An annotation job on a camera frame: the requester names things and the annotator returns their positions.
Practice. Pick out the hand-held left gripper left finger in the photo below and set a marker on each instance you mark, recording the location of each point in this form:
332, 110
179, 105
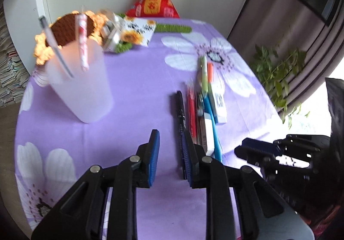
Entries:
154, 159

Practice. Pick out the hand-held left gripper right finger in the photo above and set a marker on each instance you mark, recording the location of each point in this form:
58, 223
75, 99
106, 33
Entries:
186, 160

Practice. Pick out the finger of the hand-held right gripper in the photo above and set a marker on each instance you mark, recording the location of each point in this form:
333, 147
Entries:
259, 145
250, 156

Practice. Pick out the blue pen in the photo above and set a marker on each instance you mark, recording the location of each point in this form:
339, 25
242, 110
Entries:
217, 146

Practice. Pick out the black pen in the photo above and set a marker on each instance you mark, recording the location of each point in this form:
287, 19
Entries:
179, 111

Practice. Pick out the light green pen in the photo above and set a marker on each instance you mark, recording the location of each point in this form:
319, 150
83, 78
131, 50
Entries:
203, 76

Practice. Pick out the translucent white plastic cup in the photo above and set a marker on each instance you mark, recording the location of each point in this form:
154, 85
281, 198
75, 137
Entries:
86, 89

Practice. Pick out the dark brown pen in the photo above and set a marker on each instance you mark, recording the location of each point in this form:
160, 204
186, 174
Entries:
200, 124

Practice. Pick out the red pen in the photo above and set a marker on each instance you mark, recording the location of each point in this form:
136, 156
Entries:
189, 105
193, 116

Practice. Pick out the white eraser box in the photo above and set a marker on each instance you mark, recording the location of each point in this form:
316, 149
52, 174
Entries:
218, 103

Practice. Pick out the green leafy plant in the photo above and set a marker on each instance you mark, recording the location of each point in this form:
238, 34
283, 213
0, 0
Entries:
276, 73

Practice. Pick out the purple floral tablecloth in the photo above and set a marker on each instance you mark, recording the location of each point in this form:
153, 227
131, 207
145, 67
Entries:
134, 81

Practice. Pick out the orange cap highlighter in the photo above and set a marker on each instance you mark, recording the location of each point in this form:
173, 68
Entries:
210, 73

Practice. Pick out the green crochet leaf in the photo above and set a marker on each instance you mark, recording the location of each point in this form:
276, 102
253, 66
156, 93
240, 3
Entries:
124, 47

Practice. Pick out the striped grey curtain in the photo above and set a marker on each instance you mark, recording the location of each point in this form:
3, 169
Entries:
282, 27

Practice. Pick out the sunflower print card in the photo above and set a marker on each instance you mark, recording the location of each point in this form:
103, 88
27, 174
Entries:
139, 31

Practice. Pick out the green crochet stem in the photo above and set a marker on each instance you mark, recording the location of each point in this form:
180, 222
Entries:
173, 28

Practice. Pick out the white ribbon bow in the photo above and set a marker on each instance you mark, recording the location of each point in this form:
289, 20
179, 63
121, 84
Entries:
111, 33

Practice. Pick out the pink white patterned pen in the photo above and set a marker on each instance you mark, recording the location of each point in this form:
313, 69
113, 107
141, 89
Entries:
83, 41

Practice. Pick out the clear silver pen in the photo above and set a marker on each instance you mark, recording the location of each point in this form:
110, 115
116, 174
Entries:
55, 43

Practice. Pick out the crochet sunflower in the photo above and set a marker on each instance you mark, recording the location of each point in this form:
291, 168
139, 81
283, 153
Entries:
67, 27

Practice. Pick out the tall pile of books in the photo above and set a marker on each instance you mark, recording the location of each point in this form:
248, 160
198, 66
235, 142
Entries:
10, 73

